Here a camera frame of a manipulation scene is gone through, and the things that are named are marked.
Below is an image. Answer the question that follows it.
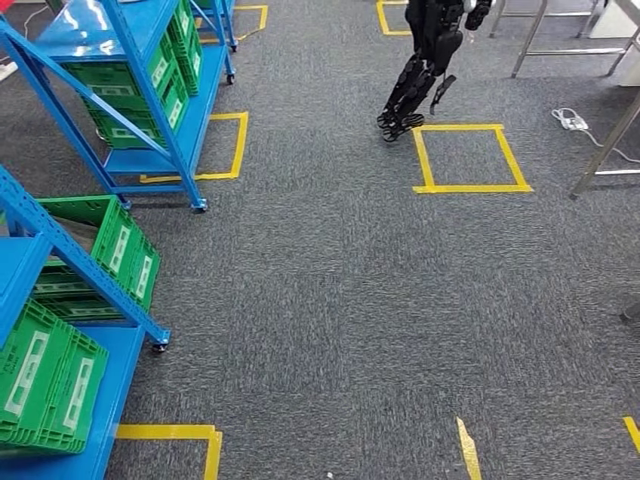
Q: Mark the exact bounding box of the blue steel shelf rack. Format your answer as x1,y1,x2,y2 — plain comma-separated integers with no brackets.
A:
189,0,239,87
0,0,236,213
0,165,171,480

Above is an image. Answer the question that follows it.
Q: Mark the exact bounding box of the yellow floor tape outline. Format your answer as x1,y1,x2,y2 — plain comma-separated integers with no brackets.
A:
115,423,223,480
140,111,250,184
198,4,269,45
376,0,413,38

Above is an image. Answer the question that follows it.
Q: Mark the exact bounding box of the yellow floor tape square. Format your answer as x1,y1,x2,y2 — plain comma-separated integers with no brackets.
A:
412,123,534,195

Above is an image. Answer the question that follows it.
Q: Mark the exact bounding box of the black humanoid robot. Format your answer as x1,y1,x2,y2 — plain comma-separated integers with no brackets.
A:
376,0,496,144

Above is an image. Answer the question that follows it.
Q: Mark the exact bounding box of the yellow floor tape strip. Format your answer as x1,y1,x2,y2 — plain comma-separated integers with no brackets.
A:
456,415,640,480

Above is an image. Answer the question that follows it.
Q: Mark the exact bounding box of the grey plastic sheet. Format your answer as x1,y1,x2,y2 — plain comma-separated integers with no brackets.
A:
60,221,101,254

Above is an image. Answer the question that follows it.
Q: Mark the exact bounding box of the steel frame table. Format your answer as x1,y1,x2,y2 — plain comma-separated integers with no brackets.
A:
570,89,640,201
488,0,640,79

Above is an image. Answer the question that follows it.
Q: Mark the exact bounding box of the white floor cable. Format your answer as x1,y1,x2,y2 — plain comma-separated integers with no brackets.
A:
551,107,640,164

